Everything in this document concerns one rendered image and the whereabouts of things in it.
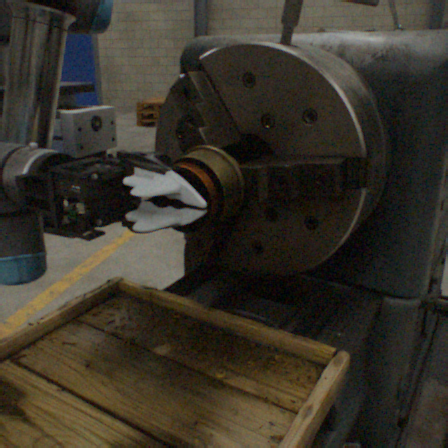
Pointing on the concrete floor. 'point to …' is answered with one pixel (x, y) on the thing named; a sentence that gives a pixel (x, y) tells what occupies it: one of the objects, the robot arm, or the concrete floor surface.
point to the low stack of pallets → (148, 111)
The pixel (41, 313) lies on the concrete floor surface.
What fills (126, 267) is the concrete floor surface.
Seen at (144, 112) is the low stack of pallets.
